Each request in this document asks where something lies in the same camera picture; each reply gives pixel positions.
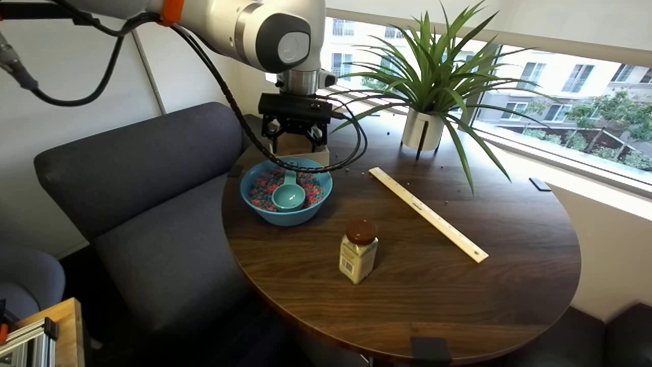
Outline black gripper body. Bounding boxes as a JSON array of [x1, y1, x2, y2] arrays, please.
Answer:
[[262, 116, 332, 154]]

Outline light wooden box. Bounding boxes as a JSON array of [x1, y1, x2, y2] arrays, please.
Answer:
[[273, 130, 334, 169]]

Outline colourful candy pieces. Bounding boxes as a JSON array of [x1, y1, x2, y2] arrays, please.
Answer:
[[246, 166, 326, 212]]

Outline teal measuring scoop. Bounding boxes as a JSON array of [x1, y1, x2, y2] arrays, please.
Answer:
[[270, 169, 310, 212]]

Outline blue bowl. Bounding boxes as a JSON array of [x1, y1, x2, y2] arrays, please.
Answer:
[[239, 158, 337, 228]]

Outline spice bottle brown cap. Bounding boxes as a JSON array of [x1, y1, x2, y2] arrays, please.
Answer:
[[338, 217, 382, 286]]

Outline long wooden ruler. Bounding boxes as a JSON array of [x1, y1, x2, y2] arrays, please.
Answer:
[[368, 166, 491, 266]]

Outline green spiky plant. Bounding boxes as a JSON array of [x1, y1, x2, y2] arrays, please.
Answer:
[[334, 0, 547, 193]]

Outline dark grey sofa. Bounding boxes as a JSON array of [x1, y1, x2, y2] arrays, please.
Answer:
[[34, 100, 288, 367]]

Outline white roller blind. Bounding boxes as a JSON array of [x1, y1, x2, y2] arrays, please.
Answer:
[[325, 0, 652, 70]]

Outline blue grey shell chair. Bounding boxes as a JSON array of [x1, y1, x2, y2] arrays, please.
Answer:
[[0, 242, 68, 323]]

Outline dark armchair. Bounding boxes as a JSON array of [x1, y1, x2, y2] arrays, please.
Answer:
[[604, 302, 652, 367]]

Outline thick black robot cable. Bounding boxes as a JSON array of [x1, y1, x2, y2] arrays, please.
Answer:
[[0, 0, 371, 176]]

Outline orange velcro strap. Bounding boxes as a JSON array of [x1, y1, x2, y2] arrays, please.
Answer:
[[160, 0, 188, 29]]

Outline aluminium and wood frame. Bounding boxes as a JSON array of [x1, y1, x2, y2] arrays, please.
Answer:
[[0, 296, 89, 367]]

